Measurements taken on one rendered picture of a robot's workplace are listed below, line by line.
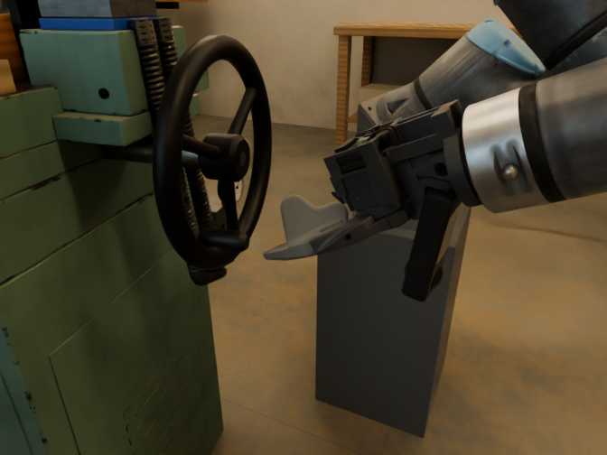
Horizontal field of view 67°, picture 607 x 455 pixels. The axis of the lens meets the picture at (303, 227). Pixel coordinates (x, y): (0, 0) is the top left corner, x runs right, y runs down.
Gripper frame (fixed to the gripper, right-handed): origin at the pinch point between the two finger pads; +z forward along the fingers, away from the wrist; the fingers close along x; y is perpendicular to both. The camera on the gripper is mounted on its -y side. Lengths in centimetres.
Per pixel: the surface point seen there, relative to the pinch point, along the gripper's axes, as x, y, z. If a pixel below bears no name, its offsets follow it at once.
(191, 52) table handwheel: -0.2, 21.4, 3.4
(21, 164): 12.6, 19.2, 21.8
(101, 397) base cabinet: 14.1, -13.8, 38.3
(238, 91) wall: -302, 38, 259
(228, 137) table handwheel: -4.6, 12.0, 8.4
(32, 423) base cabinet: 23.5, -8.8, 34.7
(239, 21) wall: -308, 89, 228
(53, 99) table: 5.8, 24.5, 20.9
